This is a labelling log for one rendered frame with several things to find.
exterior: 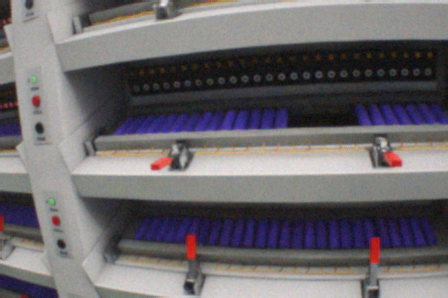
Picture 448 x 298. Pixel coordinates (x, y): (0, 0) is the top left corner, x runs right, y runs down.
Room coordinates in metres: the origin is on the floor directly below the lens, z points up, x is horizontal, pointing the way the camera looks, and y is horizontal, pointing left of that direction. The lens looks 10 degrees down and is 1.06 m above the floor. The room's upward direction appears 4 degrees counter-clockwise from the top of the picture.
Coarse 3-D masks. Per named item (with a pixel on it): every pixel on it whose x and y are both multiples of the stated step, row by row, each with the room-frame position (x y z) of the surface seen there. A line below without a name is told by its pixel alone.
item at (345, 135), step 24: (96, 144) 0.52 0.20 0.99; (120, 144) 0.51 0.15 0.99; (144, 144) 0.50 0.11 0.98; (168, 144) 0.49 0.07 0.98; (192, 144) 0.48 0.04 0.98; (216, 144) 0.47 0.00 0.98; (240, 144) 0.46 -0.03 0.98; (264, 144) 0.45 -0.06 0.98; (288, 144) 0.44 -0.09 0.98; (312, 144) 0.43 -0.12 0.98; (336, 144) 0.42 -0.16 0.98; (360, 144) 0.42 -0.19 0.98
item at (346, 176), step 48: (144, 96) 0.62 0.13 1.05; (192, 96) 0.60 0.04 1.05; (240, 96) 0.58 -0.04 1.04; (96, 192) 0.48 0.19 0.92; (144, 192) 0.46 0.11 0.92; (192, 192) 0.44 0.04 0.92; (240, 192) 0.42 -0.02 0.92; (288, 192) 0.40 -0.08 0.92; (336, 192) 0.39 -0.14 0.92; (384, 192) 0.37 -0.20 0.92; (432, 192) 0.35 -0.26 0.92
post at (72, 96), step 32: (64, 0) 0.51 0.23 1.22; (32, 32) 0.49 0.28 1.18; (32, 64) 0.50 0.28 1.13; (64, 96) 0.49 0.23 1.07; (96, 96) 0.58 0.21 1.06; (64, 128) 0.49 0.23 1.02; (32, 160) 0.50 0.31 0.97; (64, 192) 0.49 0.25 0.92; (96, 224) 0.53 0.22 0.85; (64, 256) 0.50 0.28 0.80; (64, 288) 0.50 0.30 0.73
